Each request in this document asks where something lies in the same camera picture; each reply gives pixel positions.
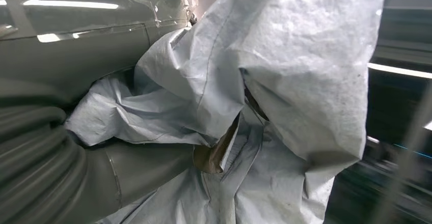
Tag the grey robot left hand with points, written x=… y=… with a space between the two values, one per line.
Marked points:
x=84 y=47

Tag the grey parcel with red print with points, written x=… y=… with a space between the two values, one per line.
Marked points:
x=297 y=64

